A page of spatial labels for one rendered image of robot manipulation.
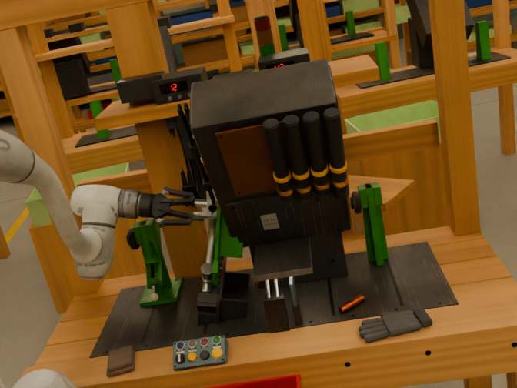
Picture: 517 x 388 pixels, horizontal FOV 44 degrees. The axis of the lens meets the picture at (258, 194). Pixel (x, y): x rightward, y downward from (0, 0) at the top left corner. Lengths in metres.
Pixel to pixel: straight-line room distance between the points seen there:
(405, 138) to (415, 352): 0.80
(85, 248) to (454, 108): 1.24
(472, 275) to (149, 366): 1.02
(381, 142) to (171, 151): 0.73
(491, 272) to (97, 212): 1.22
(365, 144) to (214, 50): 6.67
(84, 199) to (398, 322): 0.99
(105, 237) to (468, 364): 1.09
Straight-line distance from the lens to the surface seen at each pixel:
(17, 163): 1.56
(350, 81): 2.00
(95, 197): 2.00
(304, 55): 2.01
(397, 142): 2.29
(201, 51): 8.84
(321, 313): 1.95
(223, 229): 1.88
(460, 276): 2.11
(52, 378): 1.50
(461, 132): 2.24
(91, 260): 1.95
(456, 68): 2.18
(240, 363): 1.82
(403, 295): 1.99
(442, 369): 1.87
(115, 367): 1.91
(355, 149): 2.28
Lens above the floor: 1.92
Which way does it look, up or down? 20 degrees down
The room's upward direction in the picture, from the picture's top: 11 degrees counter-clockwise
